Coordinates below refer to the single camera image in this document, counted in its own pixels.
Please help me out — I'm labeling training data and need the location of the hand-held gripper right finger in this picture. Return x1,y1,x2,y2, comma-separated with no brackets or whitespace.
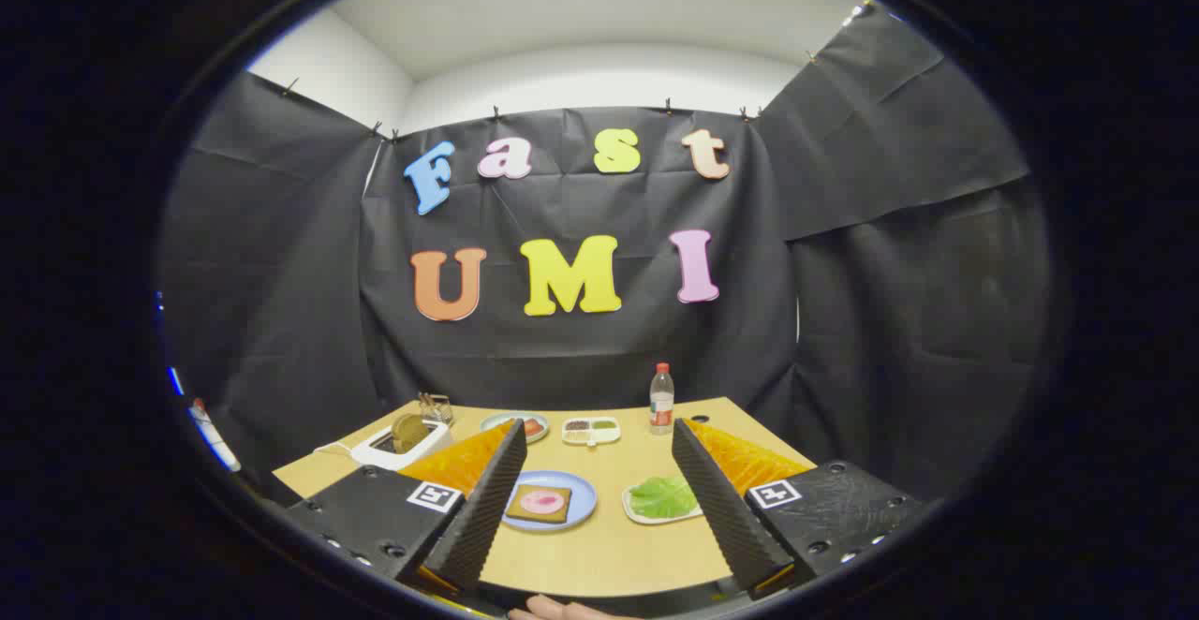
671,417,928,600

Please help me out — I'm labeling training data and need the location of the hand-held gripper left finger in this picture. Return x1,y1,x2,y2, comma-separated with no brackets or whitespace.
281,417,530,602

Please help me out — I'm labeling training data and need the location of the green lettuce leaf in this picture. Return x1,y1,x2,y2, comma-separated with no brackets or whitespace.
629,476,700,520

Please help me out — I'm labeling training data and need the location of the round-topped brown bread slice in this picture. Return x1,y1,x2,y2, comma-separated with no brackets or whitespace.
391,413,432,454

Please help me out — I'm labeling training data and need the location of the square brown bread slice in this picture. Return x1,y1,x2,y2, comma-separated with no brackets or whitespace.
505,483,572,524

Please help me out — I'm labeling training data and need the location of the white square plate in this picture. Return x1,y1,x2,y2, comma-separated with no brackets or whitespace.
622,475,705,525

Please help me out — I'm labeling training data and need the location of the pale green round plate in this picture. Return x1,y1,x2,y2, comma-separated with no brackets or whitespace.
480,412,551,444

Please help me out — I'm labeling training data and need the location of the blue round plate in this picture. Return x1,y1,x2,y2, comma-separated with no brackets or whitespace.
501,470,598,533

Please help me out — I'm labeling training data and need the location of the white toaster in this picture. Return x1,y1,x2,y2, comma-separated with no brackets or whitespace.
351,417,455,471

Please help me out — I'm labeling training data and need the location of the white divided condiment dish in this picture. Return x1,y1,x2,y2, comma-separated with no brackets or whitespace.
561,416,622,447

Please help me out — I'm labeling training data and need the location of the clear bottle with red cap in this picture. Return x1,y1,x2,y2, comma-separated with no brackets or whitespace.
649,362,675,435

